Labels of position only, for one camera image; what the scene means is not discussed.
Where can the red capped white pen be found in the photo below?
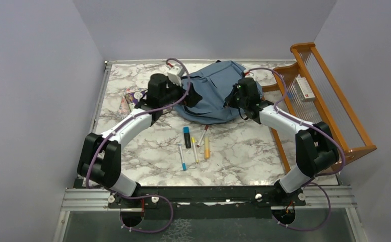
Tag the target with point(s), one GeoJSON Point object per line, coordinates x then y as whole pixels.
{"type": "Point", "coordinates": [202, 135]}

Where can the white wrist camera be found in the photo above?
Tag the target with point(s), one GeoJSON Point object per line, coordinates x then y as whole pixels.
{"type": "Point", "coordinates": [174, 75]}
{"type": "Point", "coordinates": [248, 74]}

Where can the blue capped white pen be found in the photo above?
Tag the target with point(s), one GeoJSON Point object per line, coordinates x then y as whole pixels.
{"type": "Point", "coordinates": [182, 157]}

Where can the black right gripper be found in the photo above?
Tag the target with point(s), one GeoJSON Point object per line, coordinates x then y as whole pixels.
{"type": "Point", "coordinates": [230, 99]}

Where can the orange highlighter marker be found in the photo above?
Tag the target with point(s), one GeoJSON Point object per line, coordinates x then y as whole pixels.
{"type": "Point", "coordinates": [206, 147]}

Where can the yellow capped white pen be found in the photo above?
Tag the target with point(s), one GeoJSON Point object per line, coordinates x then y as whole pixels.
{"type": "Point", "coordinates": [194, 148]}

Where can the wooden wire rack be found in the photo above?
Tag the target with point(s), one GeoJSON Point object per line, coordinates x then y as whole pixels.
{"type": "Point", "coordinates": [329, 105]}

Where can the black blue highlighter marker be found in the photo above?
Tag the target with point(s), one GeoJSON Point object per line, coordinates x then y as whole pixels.
{"type": "Point", "coordinates": [187, 137]}

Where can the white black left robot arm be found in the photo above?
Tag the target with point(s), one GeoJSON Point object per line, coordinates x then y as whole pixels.
{"type": "Point", "coordinates": [100, 159]}

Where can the blue student backpack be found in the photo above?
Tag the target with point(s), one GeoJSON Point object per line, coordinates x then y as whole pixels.
{"type": "Point", "coordinates": [213, 83]}

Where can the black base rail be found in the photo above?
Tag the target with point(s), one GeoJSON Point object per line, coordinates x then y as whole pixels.
{"type": "Point", "coordinates": [183, 202]}

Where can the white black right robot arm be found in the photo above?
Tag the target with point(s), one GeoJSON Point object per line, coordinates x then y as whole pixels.
{"type": "Point", "coordinates": [316, 150]}

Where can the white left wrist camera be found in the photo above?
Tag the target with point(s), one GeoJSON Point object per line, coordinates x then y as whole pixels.
{"type": "Point", "coordinates": [174, 75]}

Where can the purple activity book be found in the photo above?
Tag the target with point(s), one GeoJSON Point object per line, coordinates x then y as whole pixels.
{"type": "Point", "coordinates": [136, 96]}

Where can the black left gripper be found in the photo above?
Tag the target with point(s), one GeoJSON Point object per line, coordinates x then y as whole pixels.
{"type": "Point", "coordinates": [191, 98]}

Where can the white red small box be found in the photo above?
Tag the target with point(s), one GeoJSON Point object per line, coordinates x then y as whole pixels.
{"type": "Point", "coordinates": [304, 90]}

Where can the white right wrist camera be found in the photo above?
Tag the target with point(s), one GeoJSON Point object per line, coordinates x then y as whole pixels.
{"type": "Point", "coordinates": [248, 74]}

